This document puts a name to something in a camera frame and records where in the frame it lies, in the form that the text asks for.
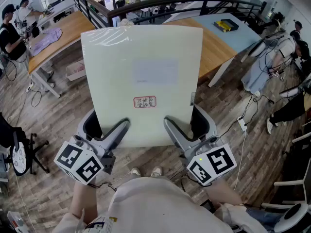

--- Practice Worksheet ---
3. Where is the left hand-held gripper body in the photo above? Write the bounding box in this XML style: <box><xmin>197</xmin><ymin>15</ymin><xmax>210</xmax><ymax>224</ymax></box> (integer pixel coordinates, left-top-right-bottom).
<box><xmin>53</xmin><ymin>134</ymin><xmax>116</xmax><ymax>185</ymax></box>

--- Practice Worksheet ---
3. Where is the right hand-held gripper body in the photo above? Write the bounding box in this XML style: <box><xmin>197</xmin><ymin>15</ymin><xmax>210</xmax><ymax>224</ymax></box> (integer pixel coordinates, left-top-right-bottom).
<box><xmin>180</xmin><ymin>136</ymin><xmax>238</xmax><ymax>186</ymax></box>

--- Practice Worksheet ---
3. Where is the person's left forearm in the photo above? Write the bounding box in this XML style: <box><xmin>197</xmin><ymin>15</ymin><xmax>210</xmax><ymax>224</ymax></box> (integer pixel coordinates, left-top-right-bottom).
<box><xmin>69</xmin><ymin>180</ymin><xmax>98</xmax><ymax>220</ymax></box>

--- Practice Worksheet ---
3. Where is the person's right forearm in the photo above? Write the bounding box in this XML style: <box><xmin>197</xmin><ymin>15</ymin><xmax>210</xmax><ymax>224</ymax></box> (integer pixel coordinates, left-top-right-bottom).
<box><xmin>202</xmin><ymin>178</ymin><xmax>244</xmax><ymax>208</ymax></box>

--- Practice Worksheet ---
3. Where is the person's right shoe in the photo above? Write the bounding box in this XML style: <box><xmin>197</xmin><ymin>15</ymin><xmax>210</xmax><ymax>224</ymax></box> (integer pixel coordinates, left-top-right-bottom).
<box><xmin>150</xmin><ymin>166</ymin><xmax>163</xmax><ymax>178</ymax></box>

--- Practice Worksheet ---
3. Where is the white storage box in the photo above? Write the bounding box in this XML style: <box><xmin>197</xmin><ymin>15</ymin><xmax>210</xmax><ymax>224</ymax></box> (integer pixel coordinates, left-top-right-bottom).
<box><xmin>66</xmin><ymin>59</ymin><xmax>86</xmax><ymax>82</ymax></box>

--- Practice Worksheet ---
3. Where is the black office chair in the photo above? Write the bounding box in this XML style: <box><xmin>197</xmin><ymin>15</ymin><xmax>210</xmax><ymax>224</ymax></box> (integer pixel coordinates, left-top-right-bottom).
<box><xmin>0</xmin><ymin>112</ymin><xmax>51</xmax><ymax>177</ymax></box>

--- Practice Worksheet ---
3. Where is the wooden table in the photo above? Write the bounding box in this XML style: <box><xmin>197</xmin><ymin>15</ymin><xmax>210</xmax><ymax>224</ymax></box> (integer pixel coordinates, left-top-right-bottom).
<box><xmin>28</xmin><ymin>10</ymin><xmax>97</xmax><ymax>99</ymax></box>
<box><xmin>162</xmin><ymin>13</ymin><xmax>262</xmax><ymax>88</ymax></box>

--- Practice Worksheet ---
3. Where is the person's white shirt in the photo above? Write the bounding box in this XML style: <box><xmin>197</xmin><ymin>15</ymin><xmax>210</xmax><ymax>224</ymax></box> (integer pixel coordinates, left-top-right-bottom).
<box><xmin>52</xmin><ymin>173</ymin><xmax>268</xmax><ymax>233</ymax></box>

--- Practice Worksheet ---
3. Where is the white plastic container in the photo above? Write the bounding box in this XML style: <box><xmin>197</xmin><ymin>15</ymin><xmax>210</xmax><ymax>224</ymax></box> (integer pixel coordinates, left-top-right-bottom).
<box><xmin>6</xmin><ymin>210</ymin><xmax>26</xmax><ymax>233</ymax></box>

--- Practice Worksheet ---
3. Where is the white round stool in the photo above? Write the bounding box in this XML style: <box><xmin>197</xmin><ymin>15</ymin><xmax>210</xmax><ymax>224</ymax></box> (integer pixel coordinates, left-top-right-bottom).
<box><xmin>274</xmin><ymin>202</ymin><xmax>310</xmax><ymax>233</ymax></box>

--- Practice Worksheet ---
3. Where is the purple cloth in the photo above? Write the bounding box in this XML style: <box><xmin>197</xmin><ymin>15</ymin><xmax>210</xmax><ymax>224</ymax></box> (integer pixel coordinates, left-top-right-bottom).
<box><xmin>31</xmin><ymin>27</ymin><xmax>63</xmax><ymax>57</ymax></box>

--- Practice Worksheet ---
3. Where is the black and yellow box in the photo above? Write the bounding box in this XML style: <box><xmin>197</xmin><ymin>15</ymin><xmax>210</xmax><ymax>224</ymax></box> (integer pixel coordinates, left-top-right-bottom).
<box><xmin>213</xmin><ymin>18</ymin><xmax>240</xmax><ymax>33</ymax></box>

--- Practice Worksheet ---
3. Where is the white table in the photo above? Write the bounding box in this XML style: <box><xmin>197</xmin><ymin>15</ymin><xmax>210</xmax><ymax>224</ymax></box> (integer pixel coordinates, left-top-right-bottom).
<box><xmin>36</xmin><ymin>2</ymin><xmax>79</xmax><ymax>32</ymax></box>

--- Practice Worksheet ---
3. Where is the white cable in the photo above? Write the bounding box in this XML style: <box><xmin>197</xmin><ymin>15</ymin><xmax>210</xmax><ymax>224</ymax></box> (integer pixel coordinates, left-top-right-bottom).
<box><xmin>232</xmin><ymin>130</ymin><xmax>247</xmax><ymax>189</ymax></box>

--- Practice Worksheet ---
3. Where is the white chair frame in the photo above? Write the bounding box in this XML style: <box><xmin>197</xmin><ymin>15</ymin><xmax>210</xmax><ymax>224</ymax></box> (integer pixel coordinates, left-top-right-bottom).
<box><xmin>261</xmin><ymin>131</ymin><xmax>311</xmax><ymax>210</ymax></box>

